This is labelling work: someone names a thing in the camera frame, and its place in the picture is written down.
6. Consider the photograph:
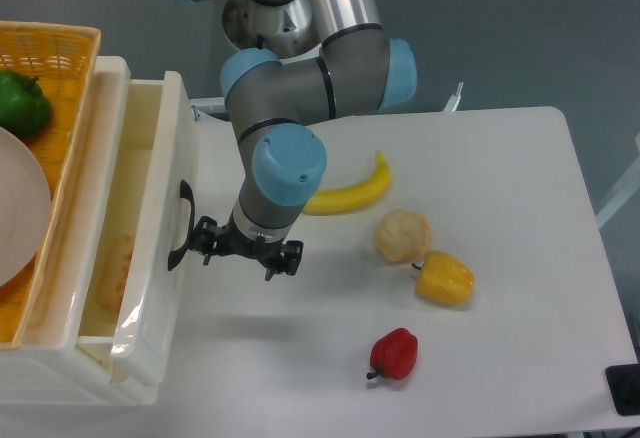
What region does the round bread roll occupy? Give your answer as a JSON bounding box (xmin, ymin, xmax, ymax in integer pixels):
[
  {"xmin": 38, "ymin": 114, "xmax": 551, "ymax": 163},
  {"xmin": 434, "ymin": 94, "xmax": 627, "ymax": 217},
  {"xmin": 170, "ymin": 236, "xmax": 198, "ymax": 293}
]
[{"xmin": 373, "ymin": 209, "xmax": 432, "ymax": 263}]

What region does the green bell pepper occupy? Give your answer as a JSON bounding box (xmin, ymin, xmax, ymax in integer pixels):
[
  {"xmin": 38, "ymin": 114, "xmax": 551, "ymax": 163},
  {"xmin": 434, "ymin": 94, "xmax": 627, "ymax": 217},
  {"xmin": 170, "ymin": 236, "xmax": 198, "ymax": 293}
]
[{"xmin": 1, "ymin": 70, "xmax": 52, "ymax": 139}]

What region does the yellow woven basket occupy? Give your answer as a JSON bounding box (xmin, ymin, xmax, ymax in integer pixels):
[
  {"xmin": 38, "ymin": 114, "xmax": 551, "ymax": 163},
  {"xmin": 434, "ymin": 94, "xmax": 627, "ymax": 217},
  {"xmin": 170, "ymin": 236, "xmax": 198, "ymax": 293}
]
[{"xmin": 1, "ymin": 21, "xmax": 101, "ymax": 351}]

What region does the yellow banana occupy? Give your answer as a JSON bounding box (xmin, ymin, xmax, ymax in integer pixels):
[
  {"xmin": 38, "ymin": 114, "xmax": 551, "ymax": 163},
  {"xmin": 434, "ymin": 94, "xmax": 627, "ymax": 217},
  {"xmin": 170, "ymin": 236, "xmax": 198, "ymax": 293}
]
[{"xmin": 303, "ymin": 151, "xmax": 392, "ymax": 215}]

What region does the white drawer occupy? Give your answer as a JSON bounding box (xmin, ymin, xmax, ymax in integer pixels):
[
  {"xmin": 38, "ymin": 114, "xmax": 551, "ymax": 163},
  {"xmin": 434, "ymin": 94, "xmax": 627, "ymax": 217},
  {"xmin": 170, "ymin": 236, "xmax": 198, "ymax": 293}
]
[{"xmin": 79, "ymin": 71, "xmax": 198, "ymax": 387}]

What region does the long toasted bread piece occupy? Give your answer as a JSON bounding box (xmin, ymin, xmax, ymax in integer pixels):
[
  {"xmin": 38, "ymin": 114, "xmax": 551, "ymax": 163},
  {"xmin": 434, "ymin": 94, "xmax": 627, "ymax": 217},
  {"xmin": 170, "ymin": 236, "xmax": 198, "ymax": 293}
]
[{"xmin": 96, "ymin": 235, "xmax": 135, "ymax": 313}]

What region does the yellow bell pepper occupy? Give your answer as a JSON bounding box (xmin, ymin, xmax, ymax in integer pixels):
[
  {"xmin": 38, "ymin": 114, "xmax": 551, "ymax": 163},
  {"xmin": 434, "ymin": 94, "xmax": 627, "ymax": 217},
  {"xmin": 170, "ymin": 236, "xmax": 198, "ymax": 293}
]
[{"xmin": 411, "ymin": 250, "xmax": 475, "ymax": 306}]

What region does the white plastic drawer cabinet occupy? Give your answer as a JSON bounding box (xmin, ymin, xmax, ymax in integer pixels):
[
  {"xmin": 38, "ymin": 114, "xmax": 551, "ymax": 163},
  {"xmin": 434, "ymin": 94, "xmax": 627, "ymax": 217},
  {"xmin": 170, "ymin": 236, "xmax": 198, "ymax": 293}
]
[{"xmin": 0, "ymin": 55, "xmax": 165, "ymax": 407}]

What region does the red bell pepper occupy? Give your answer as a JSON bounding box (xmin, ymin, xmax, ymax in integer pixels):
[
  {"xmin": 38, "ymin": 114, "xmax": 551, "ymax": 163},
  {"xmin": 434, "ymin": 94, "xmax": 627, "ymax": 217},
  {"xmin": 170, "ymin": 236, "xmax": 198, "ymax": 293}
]
[{"xmin": 366, "ymin": 328, "xmax": 418, "ymax": 381}]

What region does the black device at table edge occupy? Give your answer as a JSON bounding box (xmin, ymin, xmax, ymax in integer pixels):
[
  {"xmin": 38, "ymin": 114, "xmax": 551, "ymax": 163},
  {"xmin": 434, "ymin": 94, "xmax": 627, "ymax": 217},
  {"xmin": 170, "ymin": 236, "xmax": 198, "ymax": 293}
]
[{"xmin": 605, "ymin": 363, "xmax": 640, "ymax": 416}]

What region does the beige round plate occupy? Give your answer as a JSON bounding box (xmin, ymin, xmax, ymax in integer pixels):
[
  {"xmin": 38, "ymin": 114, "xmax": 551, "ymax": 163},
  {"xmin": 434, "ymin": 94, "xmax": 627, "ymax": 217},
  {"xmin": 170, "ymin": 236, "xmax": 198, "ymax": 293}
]
[{"xmin": 1, "ymin": 129, "xmax": 51, "ymax": 285}]

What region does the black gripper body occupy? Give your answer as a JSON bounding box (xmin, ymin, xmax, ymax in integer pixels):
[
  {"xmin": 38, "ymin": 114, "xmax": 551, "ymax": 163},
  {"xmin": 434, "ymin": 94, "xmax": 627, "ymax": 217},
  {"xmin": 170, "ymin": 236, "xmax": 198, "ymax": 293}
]
[{"xmin": 214, "ymin": 222, "xmax": 283, "ymax": 262}]

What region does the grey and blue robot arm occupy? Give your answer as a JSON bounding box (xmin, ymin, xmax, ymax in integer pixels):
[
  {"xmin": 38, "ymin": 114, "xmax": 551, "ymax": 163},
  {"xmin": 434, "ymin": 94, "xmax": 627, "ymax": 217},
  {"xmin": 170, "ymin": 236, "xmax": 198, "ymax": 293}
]
[{"xmin": 168, "ymin": 0, "xmax": 417, "ymax": 276}]

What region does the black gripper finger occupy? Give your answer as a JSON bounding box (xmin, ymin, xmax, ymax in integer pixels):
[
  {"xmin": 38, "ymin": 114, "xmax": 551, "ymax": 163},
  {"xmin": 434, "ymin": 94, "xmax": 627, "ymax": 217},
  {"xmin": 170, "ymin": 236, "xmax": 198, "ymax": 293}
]
[
  {"xmin": 189, "ymin": 216, "xmax": 226, "ymax": 266},
  {"xmin": 263, "ymin": 240, "xmax": 304, "ymax": 281}
]

